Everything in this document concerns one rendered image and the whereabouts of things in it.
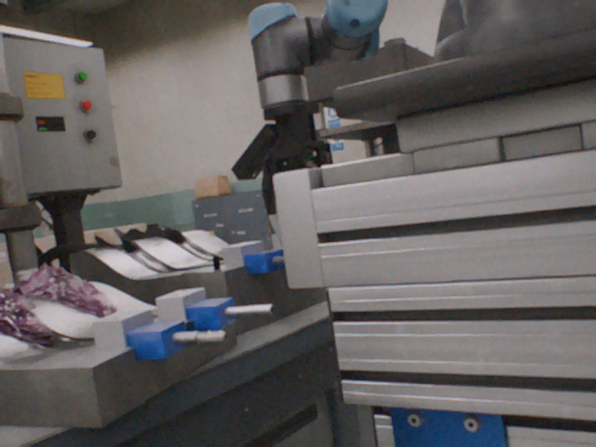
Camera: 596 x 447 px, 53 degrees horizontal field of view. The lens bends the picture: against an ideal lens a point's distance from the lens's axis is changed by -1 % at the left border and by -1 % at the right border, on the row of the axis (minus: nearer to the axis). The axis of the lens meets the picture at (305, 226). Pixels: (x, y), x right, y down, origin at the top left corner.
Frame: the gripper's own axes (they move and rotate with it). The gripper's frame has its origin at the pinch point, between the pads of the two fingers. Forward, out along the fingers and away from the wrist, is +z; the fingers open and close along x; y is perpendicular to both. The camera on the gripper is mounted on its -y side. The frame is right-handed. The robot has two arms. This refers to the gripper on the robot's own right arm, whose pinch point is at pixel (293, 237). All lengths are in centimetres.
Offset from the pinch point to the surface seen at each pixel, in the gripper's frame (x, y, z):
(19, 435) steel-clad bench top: -50, 7, 11
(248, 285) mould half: -13.6, 2.0, 4.9
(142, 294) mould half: -17.8, -16.5, 5.1
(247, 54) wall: 555, -489, -209
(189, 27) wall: 540, -579, -271
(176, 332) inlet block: -36.6, 13.8, 5.0
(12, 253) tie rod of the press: -9, -74, -3
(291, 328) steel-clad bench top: -12.8, 7.9, 11.1
